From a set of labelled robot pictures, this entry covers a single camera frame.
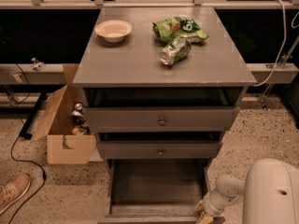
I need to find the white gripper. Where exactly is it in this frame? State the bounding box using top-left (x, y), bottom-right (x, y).
top-left (194, 190), bottom-right (233, 224)

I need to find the grey bottom drawer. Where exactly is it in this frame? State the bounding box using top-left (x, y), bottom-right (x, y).
top-left (98, 159), bottom-right (209, 224)

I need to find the grey drawer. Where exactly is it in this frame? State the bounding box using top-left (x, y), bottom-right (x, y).
top-left (83, 106), bottom-right (239, 133)
top-left (97, 141), bottom-right (222, 159)
top-left (98, 159), bottom-right (209, 224)

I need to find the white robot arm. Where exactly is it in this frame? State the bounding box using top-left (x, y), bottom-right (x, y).
top-left (194, 159), bottom-right (299, 224)

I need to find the grey middle drawer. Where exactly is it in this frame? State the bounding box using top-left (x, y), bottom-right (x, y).
top-left (97, 141), bottom-right (222, 159)

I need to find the grey drawer cabinet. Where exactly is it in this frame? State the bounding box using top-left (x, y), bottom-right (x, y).
top-left (72, 7), bottom-right (257, 181)

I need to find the grey top drawer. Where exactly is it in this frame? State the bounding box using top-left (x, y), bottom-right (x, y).
top-left (83, 106), bottom-right (239, 133)

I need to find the orange ball in box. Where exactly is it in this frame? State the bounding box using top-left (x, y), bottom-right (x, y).
top-left (72, 127), bottom-right (79, 135)

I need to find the cardboard box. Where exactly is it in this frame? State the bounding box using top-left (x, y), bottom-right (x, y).
top-left (32, 64), bottom-right (102, 164)

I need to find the dark bottle in box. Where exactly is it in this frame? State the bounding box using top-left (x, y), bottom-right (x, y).
top-left (71, 103), bottom-right (85, 125)

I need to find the crushed green soda can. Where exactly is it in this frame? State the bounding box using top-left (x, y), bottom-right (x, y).
top-left (160, 38), bottom-right (192, 66)

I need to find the green chip bag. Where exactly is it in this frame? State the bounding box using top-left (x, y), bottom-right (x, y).
top-left (152, 16), bottom-right (208, 44)

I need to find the tan sneaker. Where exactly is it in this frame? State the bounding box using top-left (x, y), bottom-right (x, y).
top-left (0, 174), bottom-right (32, 215)

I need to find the black metal bar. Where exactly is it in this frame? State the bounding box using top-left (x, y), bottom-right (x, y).
top-left (19, 92), bottom-right (47, 140)

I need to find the white bowl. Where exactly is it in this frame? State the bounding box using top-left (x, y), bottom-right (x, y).
top-left (94, 20), bottom-right (132, 43)

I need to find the small clear object on ledge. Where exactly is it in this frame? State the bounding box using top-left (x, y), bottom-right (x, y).
top-left (31, 58), bottom-right (46, 71)

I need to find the white hanging cable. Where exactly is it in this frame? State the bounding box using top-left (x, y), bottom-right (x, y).
top-left (251, 0), bottom-right (299, 88)

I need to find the black floor cable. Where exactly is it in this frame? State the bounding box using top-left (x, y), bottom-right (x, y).
top-left (0, 37), bottom-right (47, 224)

